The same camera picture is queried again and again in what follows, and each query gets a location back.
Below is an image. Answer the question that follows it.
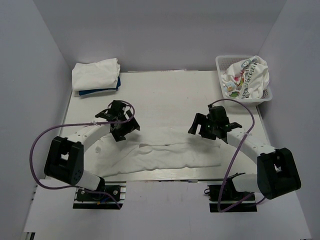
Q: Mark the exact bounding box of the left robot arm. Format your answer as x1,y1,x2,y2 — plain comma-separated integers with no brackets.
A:
44,100,140,200

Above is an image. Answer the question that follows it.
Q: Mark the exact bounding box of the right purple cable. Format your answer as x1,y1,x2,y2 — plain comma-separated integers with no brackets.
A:
207,98,266,213

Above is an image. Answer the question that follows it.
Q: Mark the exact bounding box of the plain white t shirt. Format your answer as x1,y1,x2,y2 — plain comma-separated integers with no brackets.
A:
86,127,222,178

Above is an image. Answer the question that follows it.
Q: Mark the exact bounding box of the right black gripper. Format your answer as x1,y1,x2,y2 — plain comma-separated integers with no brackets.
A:
188,112,218,140

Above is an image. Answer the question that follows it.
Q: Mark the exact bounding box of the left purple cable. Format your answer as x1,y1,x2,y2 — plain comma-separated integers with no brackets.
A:
29,101,136,210

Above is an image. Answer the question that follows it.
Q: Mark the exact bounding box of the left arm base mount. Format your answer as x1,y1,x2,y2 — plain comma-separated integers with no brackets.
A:
73,182,127,210

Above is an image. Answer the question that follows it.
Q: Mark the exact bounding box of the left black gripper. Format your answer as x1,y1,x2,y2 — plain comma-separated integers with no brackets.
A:
111,110,140,142

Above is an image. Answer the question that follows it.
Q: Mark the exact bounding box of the purple cable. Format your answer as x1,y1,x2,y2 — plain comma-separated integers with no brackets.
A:
207,98,266,213
29,101,136,210

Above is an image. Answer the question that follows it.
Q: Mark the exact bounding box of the white printed t shirt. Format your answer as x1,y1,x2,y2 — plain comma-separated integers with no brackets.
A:
221,55,270,102

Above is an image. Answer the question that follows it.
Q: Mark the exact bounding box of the folded white t shirt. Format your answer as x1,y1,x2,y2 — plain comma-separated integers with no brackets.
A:
71,58,121,92

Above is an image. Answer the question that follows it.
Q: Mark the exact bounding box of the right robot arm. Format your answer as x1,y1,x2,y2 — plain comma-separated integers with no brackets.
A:
188,106,302,200

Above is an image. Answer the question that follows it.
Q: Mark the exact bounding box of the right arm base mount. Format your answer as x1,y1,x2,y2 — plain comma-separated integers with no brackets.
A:
204,184,257,213

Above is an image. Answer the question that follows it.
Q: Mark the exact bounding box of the white plastic basket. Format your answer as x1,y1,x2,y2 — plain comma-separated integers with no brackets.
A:
215,55,273,106

